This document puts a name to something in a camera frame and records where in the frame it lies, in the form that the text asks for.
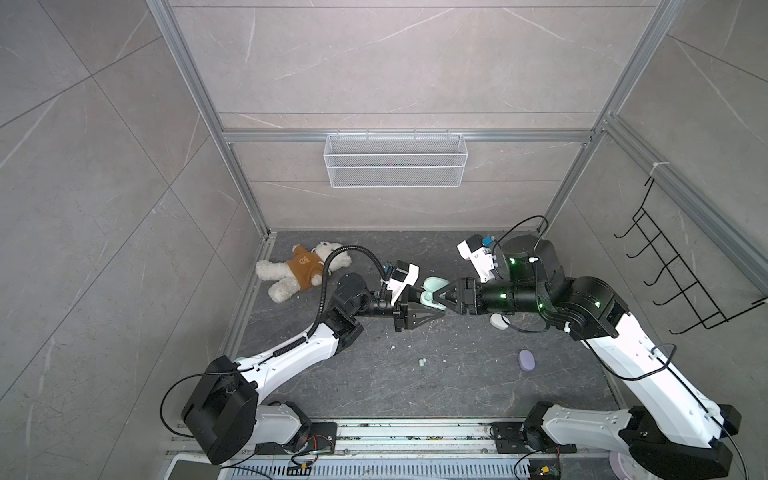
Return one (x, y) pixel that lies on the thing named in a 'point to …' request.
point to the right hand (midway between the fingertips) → (440, 294)
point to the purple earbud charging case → (526, 360)
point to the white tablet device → (192, 466)
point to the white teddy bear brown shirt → (306, 267)
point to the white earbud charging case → (499, 321)
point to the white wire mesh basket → (396, 161)
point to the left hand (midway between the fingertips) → (442, 304)
